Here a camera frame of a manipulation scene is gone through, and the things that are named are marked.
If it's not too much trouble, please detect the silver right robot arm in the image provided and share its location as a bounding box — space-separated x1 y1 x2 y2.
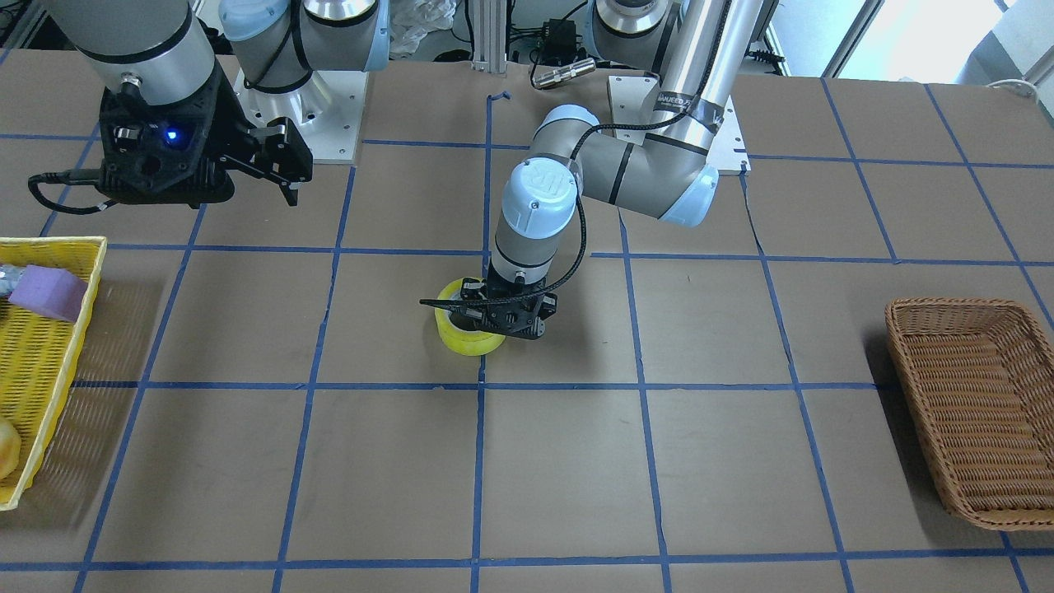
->
30 1 390 215

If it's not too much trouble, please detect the silver cylinder connector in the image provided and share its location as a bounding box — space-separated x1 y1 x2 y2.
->
530 58 596 91

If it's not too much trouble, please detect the brown wicker basket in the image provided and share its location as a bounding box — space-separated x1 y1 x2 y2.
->
885 297 1053 530

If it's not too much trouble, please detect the yellow tape roll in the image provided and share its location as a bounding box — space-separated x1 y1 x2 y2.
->
433 308 506 357

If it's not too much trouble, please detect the yellow plastic basket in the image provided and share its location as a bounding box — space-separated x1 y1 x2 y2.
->
1 236 108 511

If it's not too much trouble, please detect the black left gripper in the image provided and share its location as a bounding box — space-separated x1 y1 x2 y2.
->
460 277 557 318

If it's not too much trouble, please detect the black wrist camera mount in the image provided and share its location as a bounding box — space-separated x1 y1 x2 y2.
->
96 79 236 207

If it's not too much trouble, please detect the purple sponge block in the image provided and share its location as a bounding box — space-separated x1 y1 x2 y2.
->
7 265 89 323

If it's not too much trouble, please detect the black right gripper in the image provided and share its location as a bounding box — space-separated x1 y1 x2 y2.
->
206 65 314 207

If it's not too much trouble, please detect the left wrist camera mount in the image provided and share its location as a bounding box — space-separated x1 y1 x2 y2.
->
449 293 557 340

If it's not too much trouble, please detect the toy croissant bread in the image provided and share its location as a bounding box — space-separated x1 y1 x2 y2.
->
0 417 21 480

